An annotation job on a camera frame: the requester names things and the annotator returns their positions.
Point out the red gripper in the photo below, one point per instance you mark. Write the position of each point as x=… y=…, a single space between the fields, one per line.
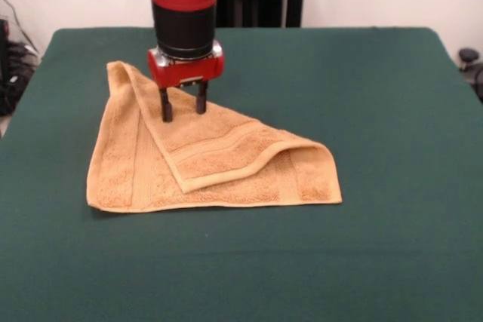
x=188 y=71

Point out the dark green table cloth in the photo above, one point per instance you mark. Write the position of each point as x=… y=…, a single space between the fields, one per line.
x=339 y=261

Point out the black equipment pile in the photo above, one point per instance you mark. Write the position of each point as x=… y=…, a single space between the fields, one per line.
x=17 y=73

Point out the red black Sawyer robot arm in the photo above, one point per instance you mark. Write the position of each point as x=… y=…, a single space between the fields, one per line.
x=185 y=16

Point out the tan terry towel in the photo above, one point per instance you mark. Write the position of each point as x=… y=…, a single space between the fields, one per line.
x=226 y=156

